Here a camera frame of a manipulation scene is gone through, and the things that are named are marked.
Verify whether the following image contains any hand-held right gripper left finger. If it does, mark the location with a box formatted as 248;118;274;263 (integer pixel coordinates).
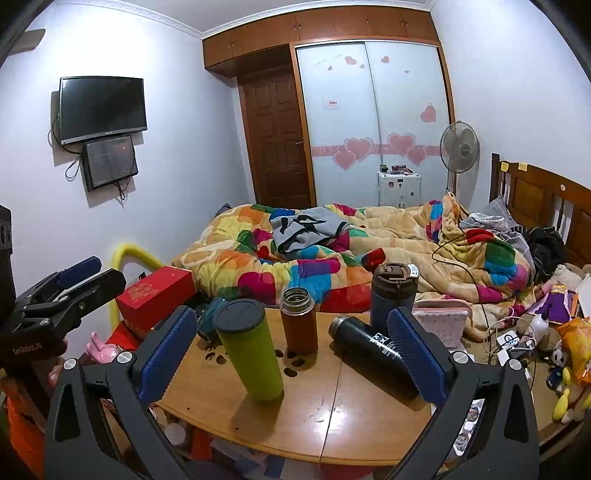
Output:
44;305;199;480

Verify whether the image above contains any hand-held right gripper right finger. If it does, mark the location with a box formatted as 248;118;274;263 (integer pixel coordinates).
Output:
387;305;541;480

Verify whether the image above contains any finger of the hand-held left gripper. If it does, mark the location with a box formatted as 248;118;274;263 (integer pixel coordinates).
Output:
16;256;103;304
23;268;127;331

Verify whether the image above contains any green cup with dark lid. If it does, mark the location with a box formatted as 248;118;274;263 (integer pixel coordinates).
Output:
212;298;284;401

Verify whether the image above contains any dark blue thermos cup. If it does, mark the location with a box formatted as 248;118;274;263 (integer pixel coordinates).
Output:
370;262;420;331

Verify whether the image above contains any brown thermos cup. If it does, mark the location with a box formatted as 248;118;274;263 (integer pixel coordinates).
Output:
279;287;320;356

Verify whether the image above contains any pink pouch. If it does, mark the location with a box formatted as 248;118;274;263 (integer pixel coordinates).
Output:
410;297;473;350

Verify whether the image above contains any yellow padded tube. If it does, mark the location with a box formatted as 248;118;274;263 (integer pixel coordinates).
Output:
108;243;165;334

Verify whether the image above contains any black printed bottle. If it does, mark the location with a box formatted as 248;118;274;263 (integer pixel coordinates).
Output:
328;314;421;400

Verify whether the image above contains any red gift box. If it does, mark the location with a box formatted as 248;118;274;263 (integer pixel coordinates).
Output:
115;265;197;331

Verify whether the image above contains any teal container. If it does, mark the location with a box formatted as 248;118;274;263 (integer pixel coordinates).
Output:
196;296;230;343

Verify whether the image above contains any pink toy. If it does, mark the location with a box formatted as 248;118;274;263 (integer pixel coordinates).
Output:
87;331;123;366

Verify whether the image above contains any orange cloth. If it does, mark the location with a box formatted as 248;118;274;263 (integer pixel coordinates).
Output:
0;377;48;480

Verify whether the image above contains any white power strip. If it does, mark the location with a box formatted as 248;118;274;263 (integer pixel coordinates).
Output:
496;329;537;366

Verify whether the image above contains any white plastic bottle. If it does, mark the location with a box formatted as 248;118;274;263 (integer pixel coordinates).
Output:
526;311;550;352

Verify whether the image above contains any colourful patchwork blanket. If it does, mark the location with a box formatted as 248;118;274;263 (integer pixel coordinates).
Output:
177;191;537;329

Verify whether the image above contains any purple doll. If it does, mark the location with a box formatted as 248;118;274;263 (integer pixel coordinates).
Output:
534;283;581;325

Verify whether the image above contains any yellow plush toy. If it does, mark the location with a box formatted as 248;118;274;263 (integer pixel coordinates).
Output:
551;364;591;424

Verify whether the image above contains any orange snack bag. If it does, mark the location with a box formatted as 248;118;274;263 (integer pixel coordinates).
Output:
556;318;591;385

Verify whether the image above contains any grey patterned pillow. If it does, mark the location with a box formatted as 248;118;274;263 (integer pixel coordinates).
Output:
462;196;523;232

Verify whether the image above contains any small white cabinet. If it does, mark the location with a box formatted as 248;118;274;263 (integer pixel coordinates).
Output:
377;171;424;208

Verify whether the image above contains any grey and black garment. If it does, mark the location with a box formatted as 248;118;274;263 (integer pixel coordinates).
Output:
270;206;354;260

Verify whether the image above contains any black bag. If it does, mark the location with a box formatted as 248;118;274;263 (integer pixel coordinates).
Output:
525;226;570;278

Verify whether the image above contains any beige plush toy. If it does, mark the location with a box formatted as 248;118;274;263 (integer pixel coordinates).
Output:
551;263;591;291

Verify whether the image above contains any wooden bed headboard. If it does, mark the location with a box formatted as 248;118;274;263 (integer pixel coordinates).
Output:
489;152;591;269

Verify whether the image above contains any standing fan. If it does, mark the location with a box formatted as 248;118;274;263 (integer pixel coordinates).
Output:
439;120;480;195

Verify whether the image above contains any brown wooden door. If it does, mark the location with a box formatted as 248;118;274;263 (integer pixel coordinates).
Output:
239;69;317;210

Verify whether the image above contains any wooden wardrobe with heart stickers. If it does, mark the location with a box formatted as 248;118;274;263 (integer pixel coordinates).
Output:
202;6;458;209

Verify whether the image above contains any black cable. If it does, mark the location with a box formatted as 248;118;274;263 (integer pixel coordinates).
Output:
431;220;491;343

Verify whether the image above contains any small wall monitor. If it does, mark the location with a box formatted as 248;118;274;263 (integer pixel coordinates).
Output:
80;134;140;192

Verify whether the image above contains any wall television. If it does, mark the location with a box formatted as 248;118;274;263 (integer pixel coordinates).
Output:
58;76;148;147

